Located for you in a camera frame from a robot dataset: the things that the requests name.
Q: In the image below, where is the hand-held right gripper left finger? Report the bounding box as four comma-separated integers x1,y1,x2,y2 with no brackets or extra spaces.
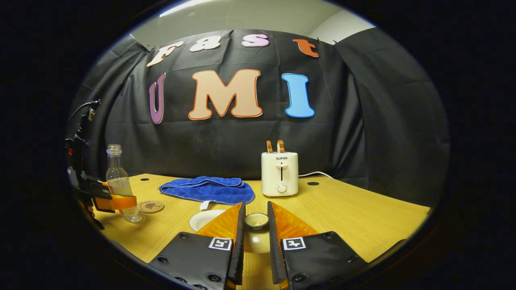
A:
148,201,246,290

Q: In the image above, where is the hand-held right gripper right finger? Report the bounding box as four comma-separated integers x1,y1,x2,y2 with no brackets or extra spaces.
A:
267,201,369,290

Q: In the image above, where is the cream toaster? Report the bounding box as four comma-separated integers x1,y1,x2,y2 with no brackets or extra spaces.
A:
261,151,299,197

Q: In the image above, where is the blue towel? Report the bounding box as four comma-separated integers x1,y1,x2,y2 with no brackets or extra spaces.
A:
159,176,256,211

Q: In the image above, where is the round cork coaster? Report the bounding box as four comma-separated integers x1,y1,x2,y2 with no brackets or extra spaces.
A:
137,200,165,214

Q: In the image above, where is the white teacup lid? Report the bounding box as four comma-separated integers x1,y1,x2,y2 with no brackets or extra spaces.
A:
243,213,270,254

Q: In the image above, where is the white teacup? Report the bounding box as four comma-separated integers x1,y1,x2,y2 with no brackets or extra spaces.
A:
189,209,227,232

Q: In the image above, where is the black backdrop cloth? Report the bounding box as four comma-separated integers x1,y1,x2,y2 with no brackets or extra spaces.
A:
67,27,450,208

